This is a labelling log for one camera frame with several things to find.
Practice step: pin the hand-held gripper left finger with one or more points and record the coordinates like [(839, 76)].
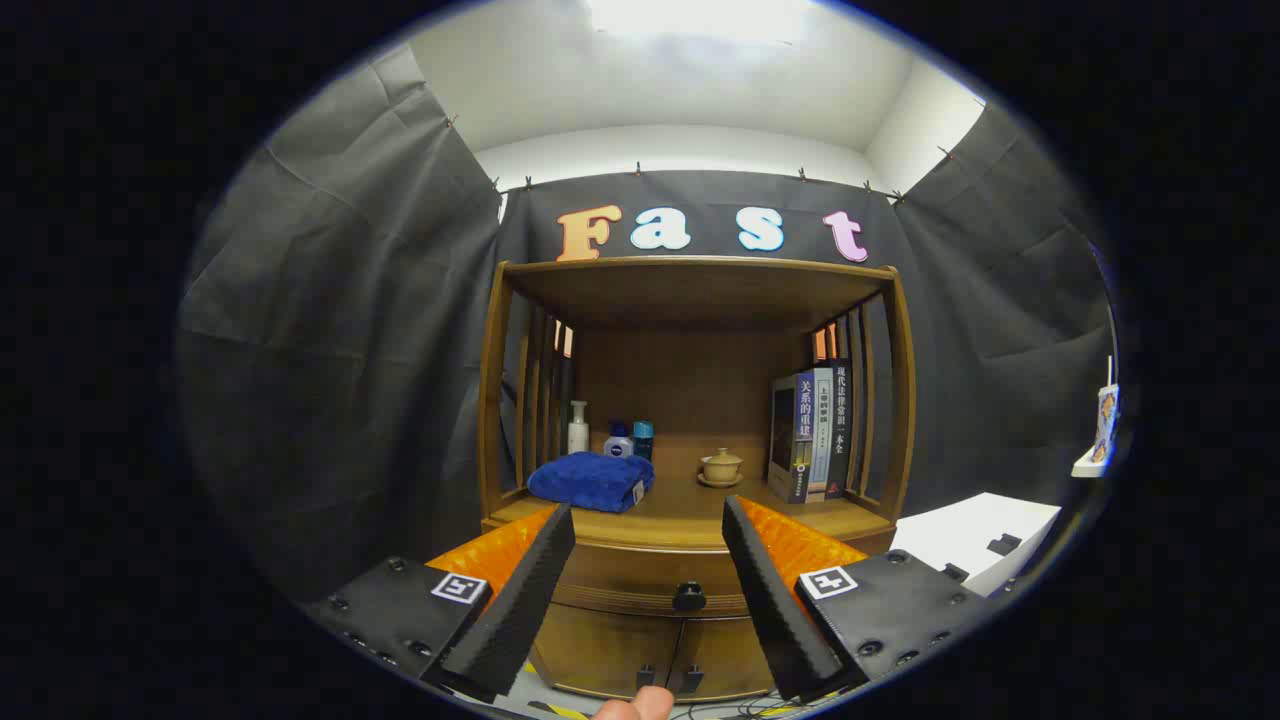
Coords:
[(520, 600)]

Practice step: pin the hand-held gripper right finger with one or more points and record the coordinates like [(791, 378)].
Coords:
[(775, 600)]

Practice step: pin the wooden countertop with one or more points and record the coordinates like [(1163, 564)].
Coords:
[(680, 512)]

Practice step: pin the wooden cabinet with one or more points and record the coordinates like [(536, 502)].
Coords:
[(690, 295)]

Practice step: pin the folded blue towel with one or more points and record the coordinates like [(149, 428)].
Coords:
[(590, 480)]

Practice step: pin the beige lidded teacup with saucer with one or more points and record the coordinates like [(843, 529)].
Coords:
[(721, 466)]

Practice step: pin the dark blue book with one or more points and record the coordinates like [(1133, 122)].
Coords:
[(790, 440)]

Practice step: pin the light blue book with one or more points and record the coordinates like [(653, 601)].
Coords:
[(822, 430)]

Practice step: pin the white pump bottle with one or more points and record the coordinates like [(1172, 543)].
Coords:
[(578, 430)]

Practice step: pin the white bottle with blue cap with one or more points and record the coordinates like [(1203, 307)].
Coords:
[(618, 444)]

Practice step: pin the black book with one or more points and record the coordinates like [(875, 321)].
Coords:
[(841, 425)]

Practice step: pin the teal bottle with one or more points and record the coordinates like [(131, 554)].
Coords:
[(643, 438)]

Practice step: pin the white table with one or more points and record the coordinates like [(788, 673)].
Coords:
[(970, 530)]

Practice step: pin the black backdrop cloth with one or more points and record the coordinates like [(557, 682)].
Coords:
[(350, 350)]

